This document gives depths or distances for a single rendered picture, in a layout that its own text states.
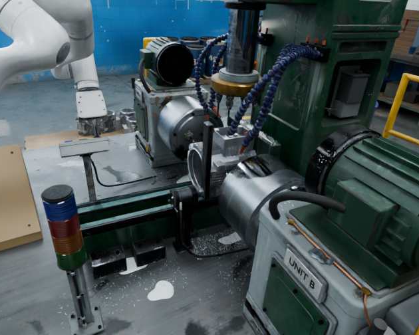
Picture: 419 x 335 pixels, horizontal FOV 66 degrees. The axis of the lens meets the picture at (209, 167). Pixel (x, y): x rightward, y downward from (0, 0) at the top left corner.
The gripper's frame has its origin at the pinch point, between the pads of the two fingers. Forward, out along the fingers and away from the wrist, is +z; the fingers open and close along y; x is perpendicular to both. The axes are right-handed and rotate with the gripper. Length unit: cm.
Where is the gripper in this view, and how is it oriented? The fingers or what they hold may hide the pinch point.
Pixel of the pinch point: (96, 131)
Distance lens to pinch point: 129.8
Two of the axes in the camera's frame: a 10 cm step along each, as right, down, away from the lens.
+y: 9.0, -1.7, 4.0
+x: -4.0, 0.2, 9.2
